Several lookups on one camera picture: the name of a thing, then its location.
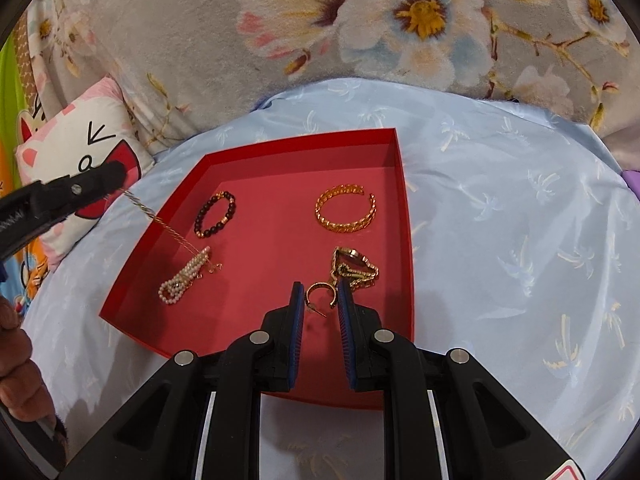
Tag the grey floral blanket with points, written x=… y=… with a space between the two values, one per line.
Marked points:
x=200 y=35

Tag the red cardboard box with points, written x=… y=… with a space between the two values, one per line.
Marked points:
x=280 y=200

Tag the cartoon cat pillow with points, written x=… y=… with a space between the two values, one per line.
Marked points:
x=65 y=140

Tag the person's left hand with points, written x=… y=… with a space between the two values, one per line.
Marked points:
x=20 y=365

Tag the purple mat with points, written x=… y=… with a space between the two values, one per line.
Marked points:
x=634 y=180

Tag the colourful cartoon cloth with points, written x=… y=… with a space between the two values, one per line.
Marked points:
x=10 y=110

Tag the light blue printed cloth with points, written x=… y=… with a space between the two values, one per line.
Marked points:
x=500 y=260

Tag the gold hoop earring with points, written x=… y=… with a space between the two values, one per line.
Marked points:
x=316 y=286

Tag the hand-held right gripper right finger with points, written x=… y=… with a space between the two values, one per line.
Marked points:
x=346 y=335

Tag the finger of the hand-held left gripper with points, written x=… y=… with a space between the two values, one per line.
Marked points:
x=60 y=195

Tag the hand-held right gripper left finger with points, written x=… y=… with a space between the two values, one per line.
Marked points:
x=295 y=335

